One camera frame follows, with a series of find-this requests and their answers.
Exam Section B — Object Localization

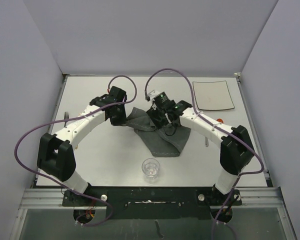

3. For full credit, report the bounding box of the white rectangular plate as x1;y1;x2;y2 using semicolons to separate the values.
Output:
192;80;235;111

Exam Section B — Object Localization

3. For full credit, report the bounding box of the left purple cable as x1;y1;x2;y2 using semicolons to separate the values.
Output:
14;74;137;228

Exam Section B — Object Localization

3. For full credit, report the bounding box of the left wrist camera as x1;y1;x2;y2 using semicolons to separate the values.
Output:
89;86;127;107

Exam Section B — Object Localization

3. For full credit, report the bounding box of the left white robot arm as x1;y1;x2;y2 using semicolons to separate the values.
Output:
37;104;127;206

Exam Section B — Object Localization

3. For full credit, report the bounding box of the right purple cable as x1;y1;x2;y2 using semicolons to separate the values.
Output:
144;67;265;240

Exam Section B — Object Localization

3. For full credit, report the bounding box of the grey cloth placemat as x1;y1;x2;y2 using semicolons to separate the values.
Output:
125;107;191;158

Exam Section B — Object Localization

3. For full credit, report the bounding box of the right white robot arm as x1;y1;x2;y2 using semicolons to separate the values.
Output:
146;99;254;205

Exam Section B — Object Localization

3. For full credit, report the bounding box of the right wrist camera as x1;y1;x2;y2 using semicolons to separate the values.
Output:
145;90;176;110

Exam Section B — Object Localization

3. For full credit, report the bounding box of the black plastic fork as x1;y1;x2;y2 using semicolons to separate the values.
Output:
64;111;69;127

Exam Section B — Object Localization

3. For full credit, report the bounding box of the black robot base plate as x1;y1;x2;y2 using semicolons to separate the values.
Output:
62;186;242;222

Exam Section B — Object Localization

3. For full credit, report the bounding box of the aluminium frame rail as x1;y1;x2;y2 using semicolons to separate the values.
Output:
19;187;282;209

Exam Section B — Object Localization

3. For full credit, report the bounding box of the purple cable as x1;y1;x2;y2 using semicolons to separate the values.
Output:
14;74;137;228
144;67;265;240

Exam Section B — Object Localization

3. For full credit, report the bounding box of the silver table knife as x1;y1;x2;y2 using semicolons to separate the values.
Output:
205;137;209;147

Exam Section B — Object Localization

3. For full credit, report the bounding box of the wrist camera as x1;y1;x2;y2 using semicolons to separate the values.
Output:
89;86;127;107
145;90;176;110

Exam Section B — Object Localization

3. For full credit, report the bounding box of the clear plastic cup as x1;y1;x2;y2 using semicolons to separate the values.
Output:
141;158;161;184

